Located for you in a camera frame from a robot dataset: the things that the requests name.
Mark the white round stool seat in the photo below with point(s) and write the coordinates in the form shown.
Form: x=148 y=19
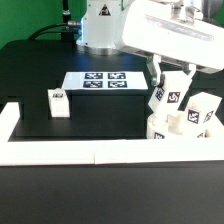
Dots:
x=177 y=126

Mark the white sheet with tags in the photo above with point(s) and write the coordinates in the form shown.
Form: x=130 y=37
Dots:
x=121 y=80

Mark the white U-shaped boundary fence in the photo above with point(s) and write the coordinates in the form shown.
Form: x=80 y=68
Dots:
x=31 y=153

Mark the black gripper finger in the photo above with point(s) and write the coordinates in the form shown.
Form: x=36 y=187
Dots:
x=153 y=65
x=191 y=70

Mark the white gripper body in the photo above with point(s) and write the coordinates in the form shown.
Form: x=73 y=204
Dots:
x=146 y=27

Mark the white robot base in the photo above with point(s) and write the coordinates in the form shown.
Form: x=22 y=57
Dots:
x=98 y=26

